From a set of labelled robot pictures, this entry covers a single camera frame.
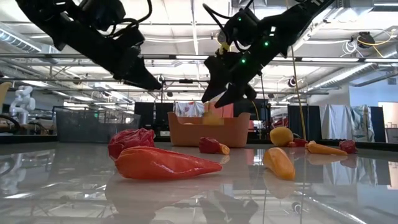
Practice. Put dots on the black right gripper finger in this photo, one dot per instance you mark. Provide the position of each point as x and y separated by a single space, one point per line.
233 93
214 88

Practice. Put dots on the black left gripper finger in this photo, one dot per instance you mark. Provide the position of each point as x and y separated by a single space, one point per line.
146 74
136 82

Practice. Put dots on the orange mango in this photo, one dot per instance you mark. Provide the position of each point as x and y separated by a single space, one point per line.
213 119

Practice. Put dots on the red habanero pepper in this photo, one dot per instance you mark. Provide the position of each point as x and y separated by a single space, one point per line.
348 146
130 138
208 145

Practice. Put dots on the yellow mango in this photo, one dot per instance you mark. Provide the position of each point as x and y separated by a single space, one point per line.
281 136

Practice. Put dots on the red chili pepper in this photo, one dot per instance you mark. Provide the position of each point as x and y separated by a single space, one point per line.
300 142
161 163

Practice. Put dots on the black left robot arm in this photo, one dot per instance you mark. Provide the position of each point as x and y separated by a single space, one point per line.
77 34

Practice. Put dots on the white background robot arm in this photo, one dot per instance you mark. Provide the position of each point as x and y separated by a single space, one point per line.
23 99

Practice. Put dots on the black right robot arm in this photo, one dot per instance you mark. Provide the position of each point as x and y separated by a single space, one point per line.
295 21

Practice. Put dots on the salmon red cloth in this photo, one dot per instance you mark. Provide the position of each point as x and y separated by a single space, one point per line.
222 110

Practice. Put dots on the white patterned cloth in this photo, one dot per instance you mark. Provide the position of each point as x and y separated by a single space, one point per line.
188 109

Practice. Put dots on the black partition panel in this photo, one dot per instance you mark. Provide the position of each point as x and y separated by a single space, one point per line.
303 123
152 113

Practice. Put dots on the salmon plastic basket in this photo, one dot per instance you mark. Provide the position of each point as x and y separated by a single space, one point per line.
217 133

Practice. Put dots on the grey plastic basket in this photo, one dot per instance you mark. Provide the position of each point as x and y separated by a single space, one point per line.
93 127

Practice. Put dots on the overhead metal bar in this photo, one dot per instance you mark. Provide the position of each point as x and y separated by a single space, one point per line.
31 56

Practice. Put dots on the plain white cloth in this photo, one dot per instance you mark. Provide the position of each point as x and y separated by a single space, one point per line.
335 121

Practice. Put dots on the tan chair back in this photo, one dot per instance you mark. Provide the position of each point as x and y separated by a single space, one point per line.
3 93

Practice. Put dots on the pale patterned cloth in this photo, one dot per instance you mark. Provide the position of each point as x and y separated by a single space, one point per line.
362 123

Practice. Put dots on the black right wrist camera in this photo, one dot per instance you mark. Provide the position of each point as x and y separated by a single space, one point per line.
242 28

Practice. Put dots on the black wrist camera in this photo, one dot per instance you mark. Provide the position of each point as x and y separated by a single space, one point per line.
102 14
242 28

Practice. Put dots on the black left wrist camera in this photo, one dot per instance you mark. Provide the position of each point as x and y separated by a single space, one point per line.
102 14

